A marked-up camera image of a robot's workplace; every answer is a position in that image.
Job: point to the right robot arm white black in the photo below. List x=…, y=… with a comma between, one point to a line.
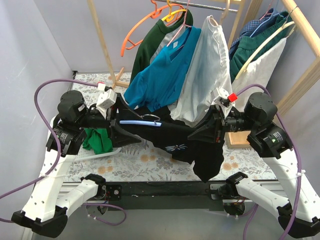
x=300, y=208

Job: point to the dark green raglan shirt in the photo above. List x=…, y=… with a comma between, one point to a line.
x=154, y=41

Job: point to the yellow plastic hanger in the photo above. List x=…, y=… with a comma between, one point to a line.
x=169, y=17

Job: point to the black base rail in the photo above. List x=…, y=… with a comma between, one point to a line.
x=169, y=195

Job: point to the white garment right rack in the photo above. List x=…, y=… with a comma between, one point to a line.
x=260, y=70

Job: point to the floral table cloth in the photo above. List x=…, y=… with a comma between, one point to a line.
x=143, y=162

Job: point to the white plastic laundry basket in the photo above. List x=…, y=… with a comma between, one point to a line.
x=71, y=141

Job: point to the beige wooden hanger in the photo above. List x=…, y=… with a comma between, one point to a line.
x=224, y=13

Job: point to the teal green garment right rack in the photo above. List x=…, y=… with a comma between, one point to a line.
x=248, y=45

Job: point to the pink wire hanger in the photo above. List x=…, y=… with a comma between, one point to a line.
x=184, y=25

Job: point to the black daisy t shirt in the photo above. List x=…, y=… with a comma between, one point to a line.
x=172, y=137

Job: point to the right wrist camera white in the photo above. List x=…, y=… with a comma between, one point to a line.
x=220, y=97

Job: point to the light blue hanger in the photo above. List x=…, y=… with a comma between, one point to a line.
x=151, y=123

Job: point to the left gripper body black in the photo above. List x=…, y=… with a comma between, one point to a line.
x=111, y=124

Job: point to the cream plastic hanger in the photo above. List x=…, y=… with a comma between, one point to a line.
x=280, y=29

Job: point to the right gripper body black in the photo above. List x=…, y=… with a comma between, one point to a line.
x=218, y=124

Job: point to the bright green t shirt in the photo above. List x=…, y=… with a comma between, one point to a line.
x=97, y=140

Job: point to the blue checked shirt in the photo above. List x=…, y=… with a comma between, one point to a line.
x=256, y=26

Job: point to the white t shirt on hanger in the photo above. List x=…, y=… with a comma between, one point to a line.
x=209, y=70

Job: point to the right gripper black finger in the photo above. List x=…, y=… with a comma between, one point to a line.
x=205, y=132
x=209, y=112

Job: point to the metal hanging rod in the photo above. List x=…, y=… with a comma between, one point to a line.
x=202, y=6

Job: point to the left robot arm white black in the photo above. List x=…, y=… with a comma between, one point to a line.
x=45, y=213

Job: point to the orange plastic hanger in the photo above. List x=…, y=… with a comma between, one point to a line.
x=129, y=42

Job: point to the wooden clothes rack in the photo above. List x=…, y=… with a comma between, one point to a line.
x=117, y=17

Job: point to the teal blue t shirt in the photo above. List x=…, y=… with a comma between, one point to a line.
x=160, y=84

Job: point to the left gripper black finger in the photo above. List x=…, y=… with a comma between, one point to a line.
x=120, y=137
x=121, y=111

